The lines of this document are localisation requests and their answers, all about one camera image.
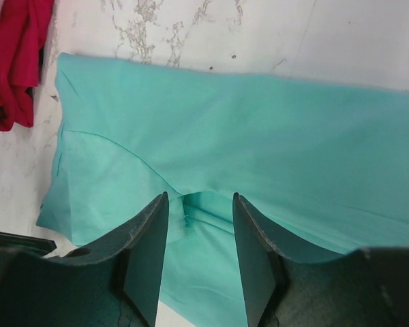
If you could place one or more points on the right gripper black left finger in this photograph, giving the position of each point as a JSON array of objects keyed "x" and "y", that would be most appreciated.
[{"x": 112, "y": 281}]

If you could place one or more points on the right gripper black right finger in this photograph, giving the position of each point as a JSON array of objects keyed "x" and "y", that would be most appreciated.
[{"x": 288, "y": 281}]

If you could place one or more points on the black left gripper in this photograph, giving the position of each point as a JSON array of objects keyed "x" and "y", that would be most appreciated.
[{"x": 39, "y": 246}]

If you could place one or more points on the teal t shirt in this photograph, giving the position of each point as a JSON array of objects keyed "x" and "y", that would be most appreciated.
[{"x": 329, "y": 163}]

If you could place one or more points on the crimson folded t shirt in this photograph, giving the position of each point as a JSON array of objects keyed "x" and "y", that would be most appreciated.
[{"x": 23, "y": 35}]

